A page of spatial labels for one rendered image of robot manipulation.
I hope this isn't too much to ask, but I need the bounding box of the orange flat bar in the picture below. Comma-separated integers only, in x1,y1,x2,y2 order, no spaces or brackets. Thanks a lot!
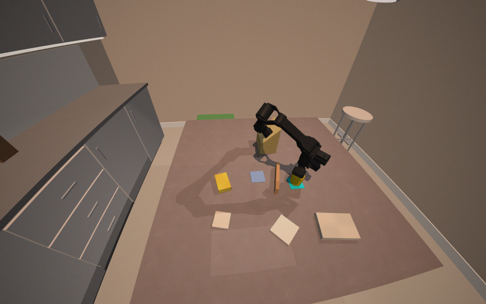
274,162,280,195

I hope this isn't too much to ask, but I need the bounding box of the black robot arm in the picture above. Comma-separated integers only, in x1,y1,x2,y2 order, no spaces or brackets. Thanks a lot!
254,103,331,171

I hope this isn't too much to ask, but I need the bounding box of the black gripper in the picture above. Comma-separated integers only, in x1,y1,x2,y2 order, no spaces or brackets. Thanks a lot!
292,154,311,179

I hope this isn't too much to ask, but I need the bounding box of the yellow cup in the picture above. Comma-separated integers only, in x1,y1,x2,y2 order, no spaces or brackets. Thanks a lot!
290,174,305,186

